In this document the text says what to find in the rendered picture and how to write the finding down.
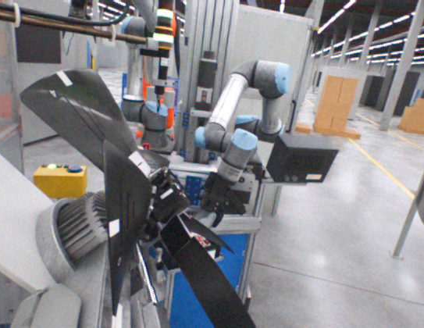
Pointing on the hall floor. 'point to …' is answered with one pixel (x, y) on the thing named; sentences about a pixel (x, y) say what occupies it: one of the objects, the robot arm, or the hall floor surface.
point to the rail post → (247, 265)
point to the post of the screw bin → (168, 293)
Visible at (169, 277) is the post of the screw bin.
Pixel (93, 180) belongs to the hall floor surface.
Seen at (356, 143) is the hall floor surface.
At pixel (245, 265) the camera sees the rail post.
